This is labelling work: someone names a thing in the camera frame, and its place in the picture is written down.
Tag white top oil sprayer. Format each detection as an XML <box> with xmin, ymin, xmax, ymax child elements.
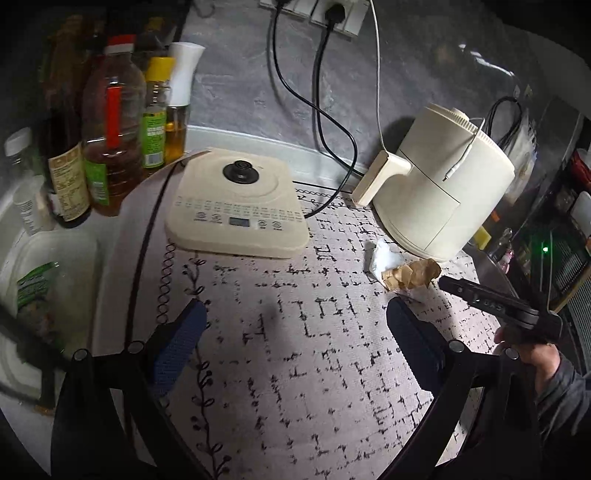
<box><xmin>164</xmin><ymin>42</ymin><xmax>205</xmax><ymax>164</ymax></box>

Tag beige induction cooker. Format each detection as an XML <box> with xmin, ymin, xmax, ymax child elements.
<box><xmin>164</xmin><ymin>148</ymin><xmax>310</xmax><ymax>259</ymax></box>

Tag yellow cap green bottle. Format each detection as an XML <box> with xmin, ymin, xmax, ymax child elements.
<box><xmin>141</xmin><ymin>56</ymin><xmax>175</xmax><ymax>174</ymax></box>

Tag black power cable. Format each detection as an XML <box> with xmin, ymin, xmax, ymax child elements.
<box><xmin>269</xmin><ymin>0</ymin><xmax>366</xmax><ymax>220</ymax></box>

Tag wall power socket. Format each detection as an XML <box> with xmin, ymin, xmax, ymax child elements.
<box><xmin>283</xmin><ymin>0</ymin><xmax>370</xmax><ymax>38</ymax></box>

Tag dark soy sauce bottle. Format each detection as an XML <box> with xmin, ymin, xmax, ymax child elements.
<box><xmin>38</xmin><ymin>15</ymin><xmax>91</xmax><ymax>228</ymax></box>

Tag large cooking oil bottle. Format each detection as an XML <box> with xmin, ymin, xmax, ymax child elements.
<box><xmin>82</xmin><ymin>34</ymin><xmax>146</xmax><ymax>217</ymax></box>

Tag brown paper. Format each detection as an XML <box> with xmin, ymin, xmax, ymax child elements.
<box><xmin>382</xmin><ymin>259</ymin><xmax>442</xmax><ymax>291</ymax></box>

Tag cream air fryer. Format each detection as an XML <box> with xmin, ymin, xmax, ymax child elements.
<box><xmin>352</xmin><ymin>104</ymin><xmax>515</xmax><ymax>262</ymax></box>

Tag person right hand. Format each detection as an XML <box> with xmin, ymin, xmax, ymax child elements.
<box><xmin>493</xmin><ymin>325</ymin><xmax>563</xmax><ymax>396</ymax></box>

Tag white patterned tablecloth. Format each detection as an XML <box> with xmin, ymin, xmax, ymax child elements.
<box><xmin>90</xmin><ymin>156</ymin><xmax>505</xmax><ymax>480</ymax></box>

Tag white tissue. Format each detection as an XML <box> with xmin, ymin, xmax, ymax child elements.
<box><xmin>363</xmin><ymin>239</ymin><xmax>406</xmax><ymax>286</ymax></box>

